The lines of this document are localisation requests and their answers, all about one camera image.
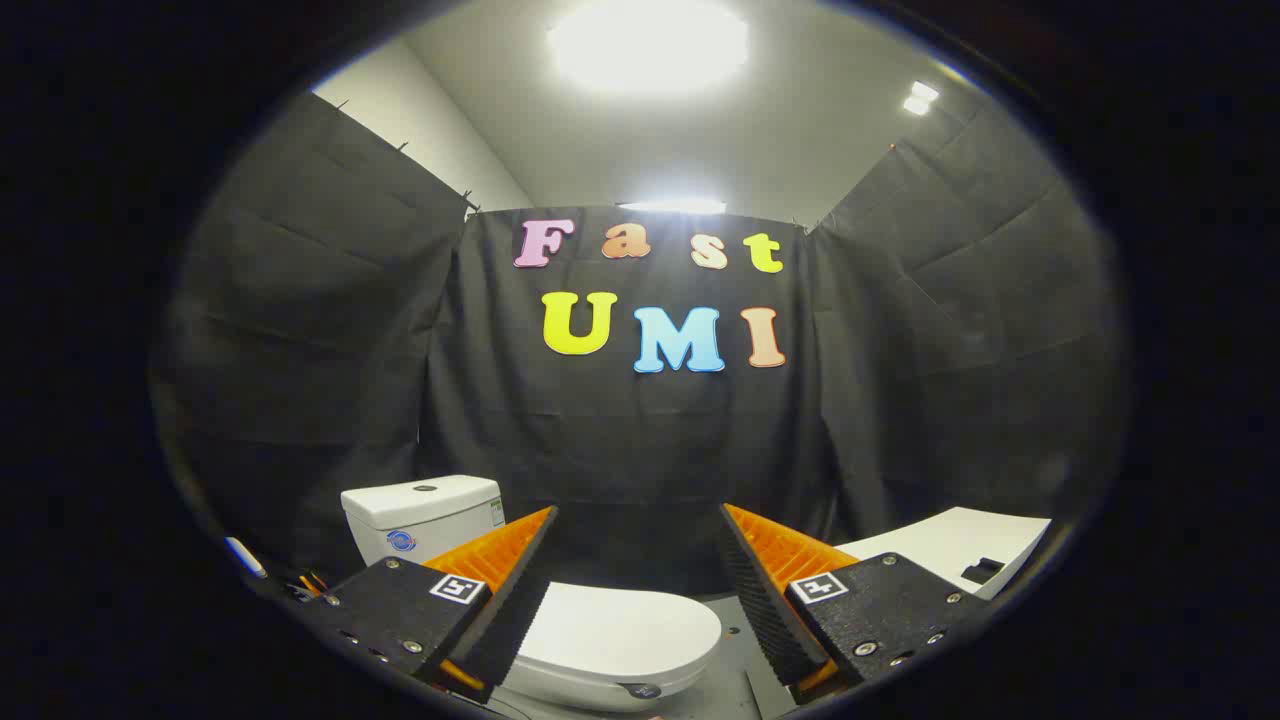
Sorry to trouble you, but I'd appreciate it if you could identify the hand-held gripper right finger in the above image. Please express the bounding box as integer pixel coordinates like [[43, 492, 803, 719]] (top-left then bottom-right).
[[715, 503, 991, 706]]

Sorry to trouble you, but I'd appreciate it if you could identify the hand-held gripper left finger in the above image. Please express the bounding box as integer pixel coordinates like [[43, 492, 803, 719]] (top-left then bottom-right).
[[300, 505, 561, 704]]

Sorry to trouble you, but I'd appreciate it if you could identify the white toilet lid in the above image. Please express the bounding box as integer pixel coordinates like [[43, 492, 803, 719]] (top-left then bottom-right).
[[510, 583, 723, 691]]

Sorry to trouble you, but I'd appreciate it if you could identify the black backdrop cloth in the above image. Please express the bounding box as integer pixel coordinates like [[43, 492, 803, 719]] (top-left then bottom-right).
[[150, 90, 1131, 593]]

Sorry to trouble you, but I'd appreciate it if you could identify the grey drawer cabinet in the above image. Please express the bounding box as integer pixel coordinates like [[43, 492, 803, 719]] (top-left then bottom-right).
[[835, 507, 1053, 601]]

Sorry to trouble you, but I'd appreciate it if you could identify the ceiling light strip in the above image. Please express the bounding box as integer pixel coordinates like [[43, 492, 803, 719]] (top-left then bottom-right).
[[617, 197, 728, 215]]

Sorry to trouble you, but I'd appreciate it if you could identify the large ceiling light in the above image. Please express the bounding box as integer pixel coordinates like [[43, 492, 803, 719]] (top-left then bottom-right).
[[545, 0, 751, 96]]

